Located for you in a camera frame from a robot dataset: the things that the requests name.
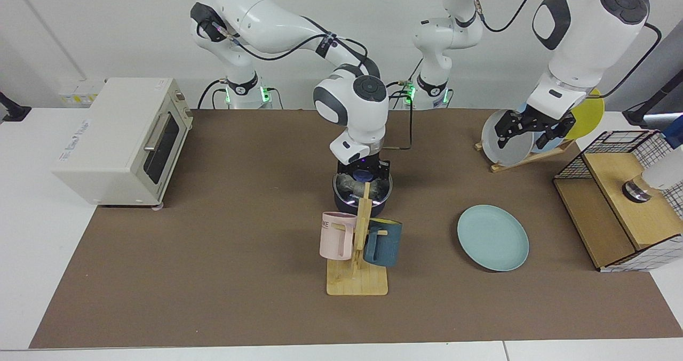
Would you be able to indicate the dark blue mug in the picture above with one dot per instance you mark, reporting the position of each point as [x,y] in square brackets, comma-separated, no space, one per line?
[384,246]

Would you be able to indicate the pale toaster oven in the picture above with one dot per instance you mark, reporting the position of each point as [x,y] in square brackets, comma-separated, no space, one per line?
[106,137]

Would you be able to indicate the pale green round plate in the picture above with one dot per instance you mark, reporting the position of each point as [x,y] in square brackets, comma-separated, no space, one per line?
[493,238]

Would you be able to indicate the brown table cloth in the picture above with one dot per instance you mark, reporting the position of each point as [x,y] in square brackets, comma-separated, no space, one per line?
[213,286]

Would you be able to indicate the small blue object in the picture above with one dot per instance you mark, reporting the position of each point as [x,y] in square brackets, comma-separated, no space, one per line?
[675,131]

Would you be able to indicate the pink mug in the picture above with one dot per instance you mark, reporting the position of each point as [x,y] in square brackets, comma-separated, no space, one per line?
[335,238]

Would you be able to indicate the yellow round plate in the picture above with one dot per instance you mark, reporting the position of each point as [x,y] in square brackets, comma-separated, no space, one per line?
[589,113]

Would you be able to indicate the wooden mug stand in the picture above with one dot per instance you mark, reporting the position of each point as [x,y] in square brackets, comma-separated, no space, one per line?
[357,281]

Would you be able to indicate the white round plate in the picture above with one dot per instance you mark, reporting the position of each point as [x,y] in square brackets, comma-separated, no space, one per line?
[512,153]

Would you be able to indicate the white wall power strip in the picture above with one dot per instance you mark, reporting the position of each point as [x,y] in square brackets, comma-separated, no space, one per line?
[80,93]

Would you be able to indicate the glass lid with blue knob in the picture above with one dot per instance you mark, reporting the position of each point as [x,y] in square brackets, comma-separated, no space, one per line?
[364,177]

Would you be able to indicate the light blue round plate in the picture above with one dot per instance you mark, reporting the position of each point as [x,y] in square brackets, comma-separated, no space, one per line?
[549,143]

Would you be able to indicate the wooden plate rack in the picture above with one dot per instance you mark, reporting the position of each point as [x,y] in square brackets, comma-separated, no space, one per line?
[533,161]

